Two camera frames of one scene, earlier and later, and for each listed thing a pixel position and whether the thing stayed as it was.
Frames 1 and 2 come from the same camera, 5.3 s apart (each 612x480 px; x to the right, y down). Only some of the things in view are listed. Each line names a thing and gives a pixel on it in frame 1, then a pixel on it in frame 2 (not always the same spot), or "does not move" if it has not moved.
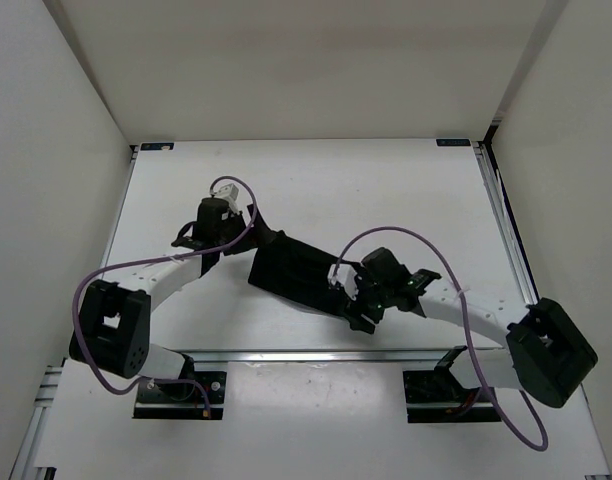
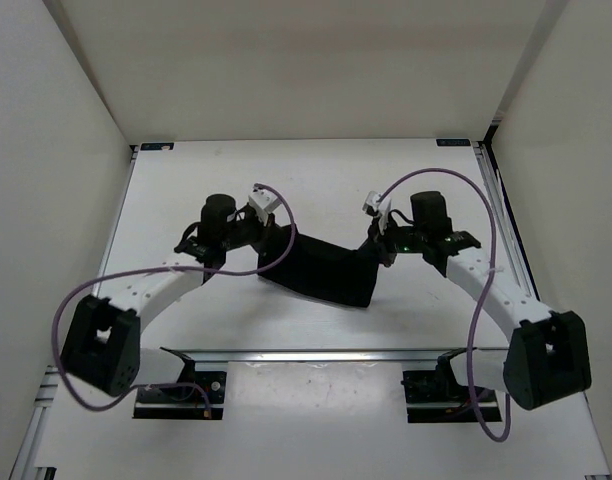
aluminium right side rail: [489, 170] does not move
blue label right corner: [453, 142] does not move
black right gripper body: [373, 297] -> [399, 239]
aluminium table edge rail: [317, 356] does not move
